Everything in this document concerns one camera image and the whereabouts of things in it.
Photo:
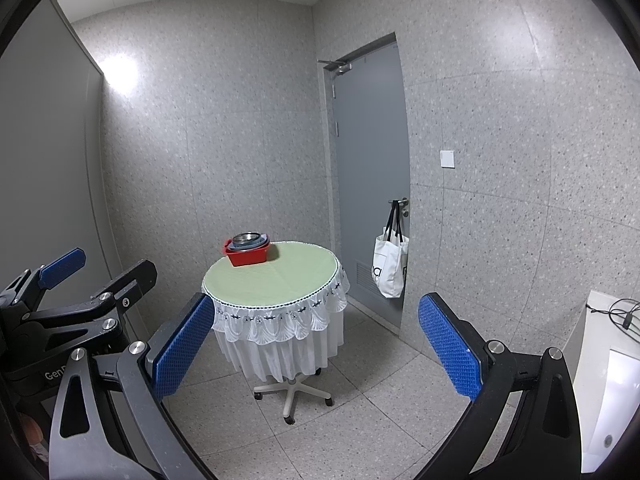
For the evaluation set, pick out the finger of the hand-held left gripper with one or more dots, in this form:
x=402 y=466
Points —
x=62 y=262
x=132 y=280

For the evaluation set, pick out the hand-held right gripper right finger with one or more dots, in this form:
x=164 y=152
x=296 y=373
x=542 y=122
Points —
x=450 y=345

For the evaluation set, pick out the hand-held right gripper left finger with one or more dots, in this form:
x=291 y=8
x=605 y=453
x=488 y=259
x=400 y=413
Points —
x=182 y=345

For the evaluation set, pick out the red plastic basket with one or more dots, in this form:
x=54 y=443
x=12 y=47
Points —
x=245 y=258

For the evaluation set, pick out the perforated steel bowl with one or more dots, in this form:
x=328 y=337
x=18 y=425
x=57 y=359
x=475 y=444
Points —
x=247 y=236

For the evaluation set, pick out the blue square bowl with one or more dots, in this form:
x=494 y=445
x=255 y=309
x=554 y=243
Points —
x=264 y=244

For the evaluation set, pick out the white table skirt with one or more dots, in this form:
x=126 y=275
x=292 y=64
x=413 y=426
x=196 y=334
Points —
x=280 y=360

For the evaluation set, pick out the white tote bag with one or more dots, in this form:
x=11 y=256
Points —
x=390 y=265

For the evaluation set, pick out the door vent grille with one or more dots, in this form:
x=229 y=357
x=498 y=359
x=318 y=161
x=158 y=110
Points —
x=365 y=277

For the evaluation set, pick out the white wheeled table base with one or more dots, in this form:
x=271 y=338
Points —
x=290 y=400

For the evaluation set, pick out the green lace-trimmed tablecloth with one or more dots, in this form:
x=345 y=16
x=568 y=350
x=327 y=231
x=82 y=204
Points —
x=280 y=270

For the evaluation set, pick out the white sink unit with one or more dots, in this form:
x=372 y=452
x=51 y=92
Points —
x=595 y=370

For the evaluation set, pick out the grey door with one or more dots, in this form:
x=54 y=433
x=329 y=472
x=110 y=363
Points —
x=370 y=160

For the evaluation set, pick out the metal door closer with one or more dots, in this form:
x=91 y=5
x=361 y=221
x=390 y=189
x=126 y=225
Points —
x=341 y=66

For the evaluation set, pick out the white wall switch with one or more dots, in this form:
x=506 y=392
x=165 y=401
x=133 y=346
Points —
x=448 y=158

